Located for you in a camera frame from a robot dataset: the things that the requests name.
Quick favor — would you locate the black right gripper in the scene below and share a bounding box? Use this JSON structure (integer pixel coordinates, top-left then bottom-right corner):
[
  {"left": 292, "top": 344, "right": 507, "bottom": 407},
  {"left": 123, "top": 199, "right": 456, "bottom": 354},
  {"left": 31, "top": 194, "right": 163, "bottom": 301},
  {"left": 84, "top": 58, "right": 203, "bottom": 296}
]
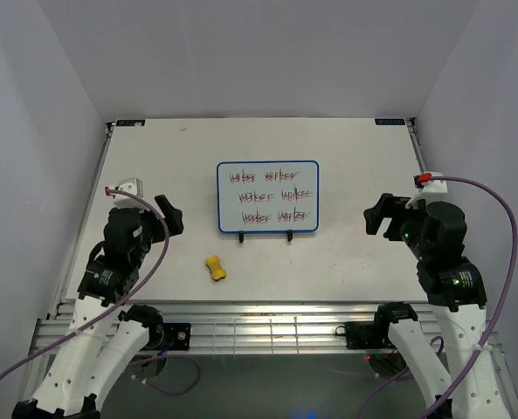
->
[{"left": 363, "top": 192, "right": 431, "bottom": 259}]

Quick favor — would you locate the yellow whiteboard eraser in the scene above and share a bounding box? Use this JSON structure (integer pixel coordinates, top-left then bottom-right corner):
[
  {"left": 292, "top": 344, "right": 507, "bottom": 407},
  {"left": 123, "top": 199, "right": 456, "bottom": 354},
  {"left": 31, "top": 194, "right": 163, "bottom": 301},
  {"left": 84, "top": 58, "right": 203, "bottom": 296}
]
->
[{"left": 205, "top": 255, "right": 227, "bottom": 281}]

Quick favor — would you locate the blue framed small whiteboard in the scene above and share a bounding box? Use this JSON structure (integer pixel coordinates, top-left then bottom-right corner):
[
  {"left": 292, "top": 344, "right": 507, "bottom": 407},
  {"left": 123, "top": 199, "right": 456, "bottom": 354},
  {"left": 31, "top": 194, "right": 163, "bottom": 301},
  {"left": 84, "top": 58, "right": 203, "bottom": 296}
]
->
[{"left": 216, "top": 160, "right": 321, "bottom": 234}]

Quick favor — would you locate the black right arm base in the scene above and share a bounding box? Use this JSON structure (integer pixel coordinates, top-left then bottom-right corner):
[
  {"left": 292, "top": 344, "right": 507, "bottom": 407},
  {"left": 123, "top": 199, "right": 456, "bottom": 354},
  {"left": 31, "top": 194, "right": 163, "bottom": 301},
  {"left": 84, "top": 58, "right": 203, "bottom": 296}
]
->
[{"left": 335, "top": 321, "right": 394, "bottom": 350}]

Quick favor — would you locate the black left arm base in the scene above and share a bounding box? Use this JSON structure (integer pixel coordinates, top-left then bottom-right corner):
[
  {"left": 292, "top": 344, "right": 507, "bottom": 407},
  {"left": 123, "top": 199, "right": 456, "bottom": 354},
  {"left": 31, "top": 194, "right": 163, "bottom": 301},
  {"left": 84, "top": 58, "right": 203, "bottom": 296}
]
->
[{"left": 143, "top": 323, "right": 191, "bottom": 353}]

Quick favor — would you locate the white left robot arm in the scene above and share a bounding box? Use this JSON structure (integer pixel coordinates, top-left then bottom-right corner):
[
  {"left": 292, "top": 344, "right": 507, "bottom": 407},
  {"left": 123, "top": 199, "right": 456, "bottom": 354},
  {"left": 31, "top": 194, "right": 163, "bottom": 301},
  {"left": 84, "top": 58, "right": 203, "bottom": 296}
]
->
[{"left": 11, "top": 190, "right": 183, "bottom": 418}]

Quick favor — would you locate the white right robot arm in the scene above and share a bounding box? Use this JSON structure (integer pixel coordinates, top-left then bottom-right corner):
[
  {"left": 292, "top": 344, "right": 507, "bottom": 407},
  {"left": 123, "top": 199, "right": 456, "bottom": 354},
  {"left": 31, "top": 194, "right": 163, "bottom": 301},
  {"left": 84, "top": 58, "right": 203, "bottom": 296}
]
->
[{"left": 363, "top": 194, "right": 510, "bottom": 418}]

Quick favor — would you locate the black metal whiteboard stand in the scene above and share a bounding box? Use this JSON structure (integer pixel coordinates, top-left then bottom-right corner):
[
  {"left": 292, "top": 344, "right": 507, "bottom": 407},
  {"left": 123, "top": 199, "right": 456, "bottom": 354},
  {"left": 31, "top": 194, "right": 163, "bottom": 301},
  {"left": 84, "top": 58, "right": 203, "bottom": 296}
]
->
[{"left": 236, "top": 230, "right": 294, "bottom": 244}]

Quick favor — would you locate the dark right corner label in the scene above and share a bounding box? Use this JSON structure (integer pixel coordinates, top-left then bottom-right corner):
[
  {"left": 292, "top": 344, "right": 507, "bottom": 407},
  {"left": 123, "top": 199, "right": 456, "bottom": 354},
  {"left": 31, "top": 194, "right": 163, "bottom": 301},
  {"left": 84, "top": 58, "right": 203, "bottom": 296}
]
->
[{"left": 374, "top": 118, "right": 406, "bottom": 126}]

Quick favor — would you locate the dark corner label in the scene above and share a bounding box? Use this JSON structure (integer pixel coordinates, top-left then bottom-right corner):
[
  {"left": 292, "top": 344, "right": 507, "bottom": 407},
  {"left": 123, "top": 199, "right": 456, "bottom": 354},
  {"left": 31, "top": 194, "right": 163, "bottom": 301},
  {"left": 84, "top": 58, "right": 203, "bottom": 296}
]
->
[
  {"left": 374, "top": 118, "right": 406, "bottom": 126},
  {"left": 115, "top": 119, "right": 146, "bottom": 127}
]

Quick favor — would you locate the dark left corner label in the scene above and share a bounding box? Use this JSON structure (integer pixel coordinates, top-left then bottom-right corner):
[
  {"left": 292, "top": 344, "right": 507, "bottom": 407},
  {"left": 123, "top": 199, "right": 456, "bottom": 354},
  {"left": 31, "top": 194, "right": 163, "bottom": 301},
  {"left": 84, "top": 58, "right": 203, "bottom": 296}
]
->
[{"left": 115, "top": 119, "right": 146, "bottom": 127}]

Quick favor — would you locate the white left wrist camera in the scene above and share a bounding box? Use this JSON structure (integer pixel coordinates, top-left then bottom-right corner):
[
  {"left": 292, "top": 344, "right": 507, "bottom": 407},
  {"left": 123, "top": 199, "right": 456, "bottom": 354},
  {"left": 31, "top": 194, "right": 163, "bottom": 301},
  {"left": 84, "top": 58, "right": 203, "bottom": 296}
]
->
[{"left": 105, "top": 177, "right": 146, "bottom": 211}]

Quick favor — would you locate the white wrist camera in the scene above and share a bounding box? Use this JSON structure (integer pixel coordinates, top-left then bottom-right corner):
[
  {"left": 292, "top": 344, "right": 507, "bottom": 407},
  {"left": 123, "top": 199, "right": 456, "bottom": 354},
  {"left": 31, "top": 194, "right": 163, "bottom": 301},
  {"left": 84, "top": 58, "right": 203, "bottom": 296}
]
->
[
  {"left": 405, "top": 172, "right": 448, "bottom": 210},
  {"left": 105, "top": 177, "right": 146, "bottom": 211}
]

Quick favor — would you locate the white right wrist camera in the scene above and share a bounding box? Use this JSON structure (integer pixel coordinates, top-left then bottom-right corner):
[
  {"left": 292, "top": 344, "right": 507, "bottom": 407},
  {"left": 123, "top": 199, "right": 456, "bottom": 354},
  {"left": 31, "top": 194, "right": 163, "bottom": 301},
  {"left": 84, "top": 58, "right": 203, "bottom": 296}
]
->
[{"left": 405, "top": 172, "right": 448, "bottom": 210}]

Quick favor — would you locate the aluminium frame rail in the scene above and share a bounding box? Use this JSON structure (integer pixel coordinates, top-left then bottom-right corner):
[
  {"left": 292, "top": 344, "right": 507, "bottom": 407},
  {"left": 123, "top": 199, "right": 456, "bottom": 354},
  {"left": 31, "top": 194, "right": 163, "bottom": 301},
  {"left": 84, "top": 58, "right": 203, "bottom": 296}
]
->
[{"left": 30, "top": 300, "right": 504, "bottom": 357}]

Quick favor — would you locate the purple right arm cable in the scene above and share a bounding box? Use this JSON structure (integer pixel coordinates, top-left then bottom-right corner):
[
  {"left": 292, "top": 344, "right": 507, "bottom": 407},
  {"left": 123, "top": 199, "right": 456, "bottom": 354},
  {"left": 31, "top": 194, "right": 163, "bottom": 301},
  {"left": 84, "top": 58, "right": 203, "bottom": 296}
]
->
[{"left": 353, "top": 174, "right": 518, "bottom": 419}]

